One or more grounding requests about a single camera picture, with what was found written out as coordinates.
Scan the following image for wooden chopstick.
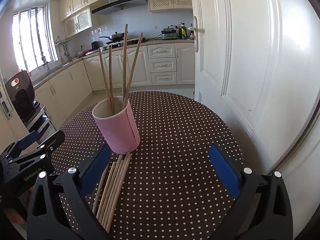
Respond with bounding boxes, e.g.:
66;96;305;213
104;152;131;232
97;155;123;225
106;153;132;232
97;162;116;223
98;49;113;114
102;155;124;228
123;33;143;109
92;164;109;214
122;23;128;102
108;46;115;115

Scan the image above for lower kitchen cabinets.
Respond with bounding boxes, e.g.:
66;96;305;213
34;41;195;128

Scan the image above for kitchen faucet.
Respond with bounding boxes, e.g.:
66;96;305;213
41;55;51;74

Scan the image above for kitchen window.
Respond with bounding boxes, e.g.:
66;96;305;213
12;5;57;73

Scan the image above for left hand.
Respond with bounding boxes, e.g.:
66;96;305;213
3;187;33;224

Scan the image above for metal shelf rack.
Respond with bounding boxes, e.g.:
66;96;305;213
23;107;57;144

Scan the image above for door lock strike plate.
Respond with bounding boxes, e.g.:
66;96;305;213
1;82;12;120

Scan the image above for black air fryer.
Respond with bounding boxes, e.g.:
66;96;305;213
5;70;40;122

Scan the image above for pink cylindrical utensil holder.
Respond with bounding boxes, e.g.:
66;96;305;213
92;96;140;154

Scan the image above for brown polka dot tablecloth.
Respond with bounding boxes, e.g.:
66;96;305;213
49;90;245;240

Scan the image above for black kettle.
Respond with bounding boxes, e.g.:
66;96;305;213
91;41;99;50

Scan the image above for gas stove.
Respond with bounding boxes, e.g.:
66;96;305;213
101;38;139;51

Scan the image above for black wok on stove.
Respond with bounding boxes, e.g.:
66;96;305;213
100;32;125;42

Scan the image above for white door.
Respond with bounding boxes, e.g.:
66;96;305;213
188;0;320;235

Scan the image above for range hood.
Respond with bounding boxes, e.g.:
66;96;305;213
91;0;148;15

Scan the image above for green electric cooker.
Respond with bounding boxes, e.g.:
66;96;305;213
161;25;178;40

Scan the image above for green yellow bottle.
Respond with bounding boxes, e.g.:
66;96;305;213
180;23;188;40

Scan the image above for dark sauce bottle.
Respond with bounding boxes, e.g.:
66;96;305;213
188;23;194;40

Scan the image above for wall utensil rack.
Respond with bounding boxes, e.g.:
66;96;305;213
54;36;72;63

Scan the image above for silver door handle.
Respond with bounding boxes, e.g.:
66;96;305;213
193;15;204;53

